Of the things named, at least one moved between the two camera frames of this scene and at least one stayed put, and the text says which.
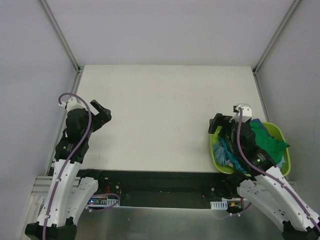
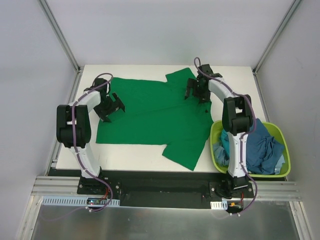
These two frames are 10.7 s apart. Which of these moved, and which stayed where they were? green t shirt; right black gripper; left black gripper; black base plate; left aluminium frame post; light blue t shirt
Moved: green t shirt; left black gripper; right black gripper
Stayed: black base plate; left aluminium frame post; light blue t shirt
